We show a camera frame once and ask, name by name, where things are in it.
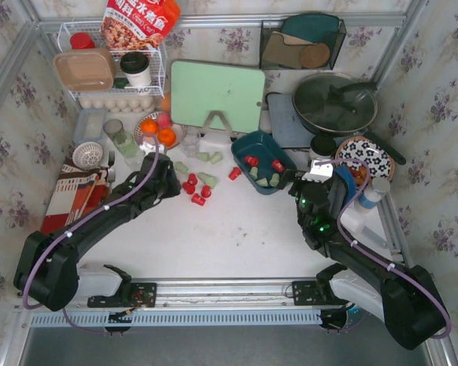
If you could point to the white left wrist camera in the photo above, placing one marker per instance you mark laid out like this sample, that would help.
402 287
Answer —
148 145

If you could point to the orange right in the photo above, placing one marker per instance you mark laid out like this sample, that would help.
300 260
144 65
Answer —
167 137

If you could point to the black frying pan with lid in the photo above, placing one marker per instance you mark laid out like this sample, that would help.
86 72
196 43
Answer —
334 104

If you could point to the green capsule bottom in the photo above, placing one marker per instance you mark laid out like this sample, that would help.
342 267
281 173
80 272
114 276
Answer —
254 173

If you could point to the green capsule cluster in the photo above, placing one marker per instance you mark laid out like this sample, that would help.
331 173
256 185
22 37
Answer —
274 181

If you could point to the grey induction cooker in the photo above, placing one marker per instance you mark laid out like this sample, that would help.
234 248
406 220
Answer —
286 125

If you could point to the metal fork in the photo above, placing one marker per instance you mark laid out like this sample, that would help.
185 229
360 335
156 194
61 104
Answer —
111 171

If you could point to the teal plastic storage basket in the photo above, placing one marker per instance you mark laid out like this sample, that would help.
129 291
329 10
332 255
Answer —
262 146

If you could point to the clear glass tumbler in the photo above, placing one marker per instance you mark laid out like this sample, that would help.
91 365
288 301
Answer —
191 143

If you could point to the egg tray with eggs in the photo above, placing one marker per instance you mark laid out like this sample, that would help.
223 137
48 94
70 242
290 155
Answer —
116 104

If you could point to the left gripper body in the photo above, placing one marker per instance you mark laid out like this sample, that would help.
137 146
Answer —
168 177

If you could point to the red capsule number two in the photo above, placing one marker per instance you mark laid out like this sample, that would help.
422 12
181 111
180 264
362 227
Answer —
278 166

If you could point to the white strainer basket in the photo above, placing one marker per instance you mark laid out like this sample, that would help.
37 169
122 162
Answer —
87 155

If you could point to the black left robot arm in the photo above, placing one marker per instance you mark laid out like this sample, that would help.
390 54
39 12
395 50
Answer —
47 273

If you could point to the fruit plate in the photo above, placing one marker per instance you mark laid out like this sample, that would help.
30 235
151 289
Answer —
178 129

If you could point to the red capsule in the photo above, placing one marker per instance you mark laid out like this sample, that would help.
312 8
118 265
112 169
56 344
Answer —
188 187
251 160
235 173
192 179
198 199
206 191

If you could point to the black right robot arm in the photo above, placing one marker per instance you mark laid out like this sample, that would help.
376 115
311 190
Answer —
411 307

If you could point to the peach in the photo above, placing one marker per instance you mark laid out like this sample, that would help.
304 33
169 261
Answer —
163 120

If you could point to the orange behind board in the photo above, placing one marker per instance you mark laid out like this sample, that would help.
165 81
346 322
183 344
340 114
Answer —
166 102

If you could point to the floral patterned plate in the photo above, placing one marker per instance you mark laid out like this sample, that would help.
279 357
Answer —
380 163

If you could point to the metal cutting board stand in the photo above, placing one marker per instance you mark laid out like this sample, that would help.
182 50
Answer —
216 122

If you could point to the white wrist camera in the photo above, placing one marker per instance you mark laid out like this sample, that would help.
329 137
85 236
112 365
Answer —
148 145
320 171

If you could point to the grey glass cup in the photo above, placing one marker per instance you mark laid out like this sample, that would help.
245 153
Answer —
114 129

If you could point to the orange left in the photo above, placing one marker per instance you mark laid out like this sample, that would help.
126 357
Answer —
149 125

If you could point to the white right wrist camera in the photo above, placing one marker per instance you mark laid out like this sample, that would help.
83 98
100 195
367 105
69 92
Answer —
320 171

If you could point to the green ribbed glass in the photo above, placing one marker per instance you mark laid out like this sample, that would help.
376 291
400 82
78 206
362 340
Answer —
124 142

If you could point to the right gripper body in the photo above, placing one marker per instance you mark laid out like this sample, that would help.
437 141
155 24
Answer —
295 184

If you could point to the clear glass near rack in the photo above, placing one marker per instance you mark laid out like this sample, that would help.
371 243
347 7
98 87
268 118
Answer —
134 158

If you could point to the red capsule bottom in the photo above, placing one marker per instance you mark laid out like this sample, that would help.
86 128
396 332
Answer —
251 160

